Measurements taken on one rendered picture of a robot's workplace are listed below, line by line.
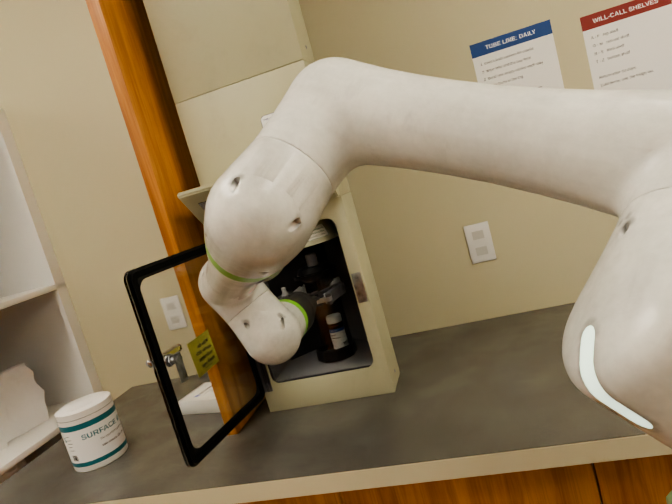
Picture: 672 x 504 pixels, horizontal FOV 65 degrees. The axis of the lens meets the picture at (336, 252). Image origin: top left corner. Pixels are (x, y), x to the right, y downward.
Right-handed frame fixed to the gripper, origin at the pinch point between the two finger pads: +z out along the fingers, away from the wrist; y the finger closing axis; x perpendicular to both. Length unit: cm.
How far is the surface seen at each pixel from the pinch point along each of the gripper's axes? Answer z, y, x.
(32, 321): 32, 121, -5
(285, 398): -9.9, 12.8, 23.0
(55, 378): 32, 120, 18
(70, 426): -27, 60, 14
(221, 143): -10.2, 9.7, -39.6
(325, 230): -4.3, -6.8, -14.1
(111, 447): -23, 54, 23
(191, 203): -19.8, 16.1, -28.1
